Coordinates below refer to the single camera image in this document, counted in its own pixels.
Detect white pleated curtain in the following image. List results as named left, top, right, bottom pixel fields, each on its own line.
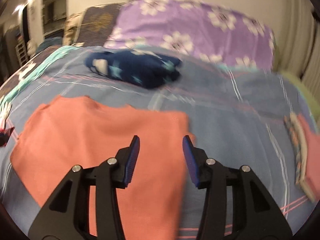
left=274, top=0, right=320, bottom=87

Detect pink folded garment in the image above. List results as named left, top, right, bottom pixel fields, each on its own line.
left=298, top=114, right=320, bottom=194

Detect orange long-sleeve bear shirt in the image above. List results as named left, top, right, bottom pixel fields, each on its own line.
left=10, top=95, right=196, bottom=240

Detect purple floral pillow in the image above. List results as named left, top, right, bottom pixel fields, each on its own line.
left=104, top=0, right=276, bottom=71

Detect dark tree-print pillow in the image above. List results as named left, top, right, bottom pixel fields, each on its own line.
left=75, top=4, right=127, bottom=48

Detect dark white-print bedspread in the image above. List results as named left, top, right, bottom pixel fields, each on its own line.
left=0, top=45, right=63, bottom=98

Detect beige crumpled clothes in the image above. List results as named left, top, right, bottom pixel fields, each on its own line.
left=62, top=12, right=86, bottom=47

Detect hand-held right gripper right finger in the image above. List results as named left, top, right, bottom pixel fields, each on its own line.
left=182, top=135, right=293, bottom=240

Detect patterned folded garment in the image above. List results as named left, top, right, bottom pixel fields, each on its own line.
left=284, top=114, right=305, bottom=185

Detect navy star-print fleece blanket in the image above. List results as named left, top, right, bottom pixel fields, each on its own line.
left=84, top=50, right=183, bottom=89

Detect teal cloth strip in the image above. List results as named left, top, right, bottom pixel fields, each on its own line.
left=0, top=46, right=73, bottom=107

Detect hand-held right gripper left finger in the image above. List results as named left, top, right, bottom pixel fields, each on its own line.
left=27, top=135, right=140, bottom=240

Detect blue knit blanket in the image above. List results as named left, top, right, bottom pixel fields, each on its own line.
left=37, top=36, right=64, bottom=52

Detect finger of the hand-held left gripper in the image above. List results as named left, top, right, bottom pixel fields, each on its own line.
left=0, top=126, right=16, bottom=148

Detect white ladder rack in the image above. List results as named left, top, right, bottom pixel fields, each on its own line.
left=15, top=42, right=28, bottom=66

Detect blue plaid bed cover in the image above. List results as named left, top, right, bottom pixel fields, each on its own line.
left=0, top=44, right=318, bottom=240

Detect stack of folded clothes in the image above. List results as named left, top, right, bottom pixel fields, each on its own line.
left=290, top=114, right=316, bottom=203

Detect green pillow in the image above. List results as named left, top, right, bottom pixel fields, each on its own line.
left=279, top=72, right=318, bottom=121

